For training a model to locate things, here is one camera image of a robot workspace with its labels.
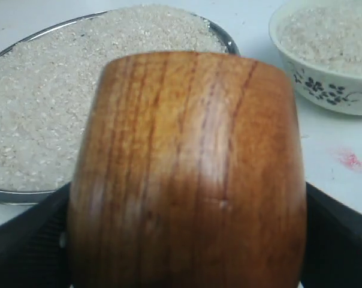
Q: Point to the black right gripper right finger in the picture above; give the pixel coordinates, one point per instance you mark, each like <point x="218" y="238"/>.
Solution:
<point x="333" y="256"/>

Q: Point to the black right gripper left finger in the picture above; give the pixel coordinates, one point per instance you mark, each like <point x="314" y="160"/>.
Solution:
<point x="33" y="249"/>

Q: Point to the small cream ceramic bowl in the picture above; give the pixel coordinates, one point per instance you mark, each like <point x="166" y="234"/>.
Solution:
<point x="320" y="45"/>

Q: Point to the brown wooden cup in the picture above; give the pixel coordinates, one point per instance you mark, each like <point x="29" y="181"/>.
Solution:
<point x="190" y="174"/>

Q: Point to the large steel rice plate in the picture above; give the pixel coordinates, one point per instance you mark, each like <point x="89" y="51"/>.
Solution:
<point x="48" y="79"/>

